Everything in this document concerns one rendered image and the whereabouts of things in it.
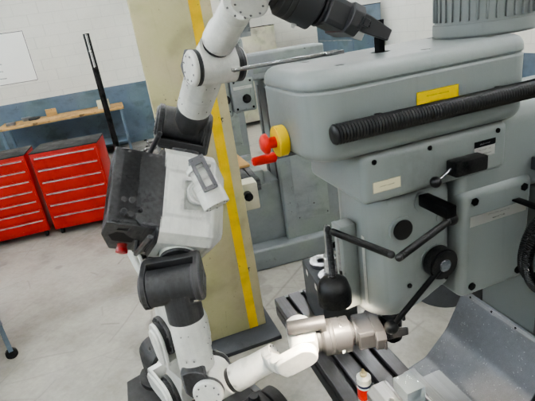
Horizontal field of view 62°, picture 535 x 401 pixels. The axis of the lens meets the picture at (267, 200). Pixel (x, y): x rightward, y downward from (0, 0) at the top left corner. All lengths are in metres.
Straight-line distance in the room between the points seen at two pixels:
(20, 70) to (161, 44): 7.51
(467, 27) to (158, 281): 0.85
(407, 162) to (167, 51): 1.86
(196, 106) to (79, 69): 8.72
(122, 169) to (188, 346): 0.46
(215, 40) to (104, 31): 8.85
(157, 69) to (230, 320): 1.67
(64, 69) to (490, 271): 9.24
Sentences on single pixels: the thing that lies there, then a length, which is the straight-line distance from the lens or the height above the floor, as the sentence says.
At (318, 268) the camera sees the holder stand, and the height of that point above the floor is 1.15.
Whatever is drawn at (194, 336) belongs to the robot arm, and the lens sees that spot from 1.14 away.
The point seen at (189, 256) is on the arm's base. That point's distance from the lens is 1.12.
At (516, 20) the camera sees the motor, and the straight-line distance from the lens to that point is 1.01.
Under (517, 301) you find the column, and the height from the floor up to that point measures 1.18.
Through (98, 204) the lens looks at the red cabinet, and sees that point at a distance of 5.55.
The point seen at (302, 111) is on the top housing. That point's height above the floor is 1.83.
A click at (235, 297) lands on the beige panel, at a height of 0.31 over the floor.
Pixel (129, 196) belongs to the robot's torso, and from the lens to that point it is 1.11.
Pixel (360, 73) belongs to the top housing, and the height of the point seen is 1.88.
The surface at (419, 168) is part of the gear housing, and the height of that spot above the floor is 1.68.
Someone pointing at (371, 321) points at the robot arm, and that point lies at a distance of 1.16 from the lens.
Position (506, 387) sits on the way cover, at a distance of 1.45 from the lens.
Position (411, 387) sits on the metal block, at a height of 1.10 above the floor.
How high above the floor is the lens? 1.98
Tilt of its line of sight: 22 degrees down
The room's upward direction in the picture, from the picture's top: 9 degrees counter-clockwise
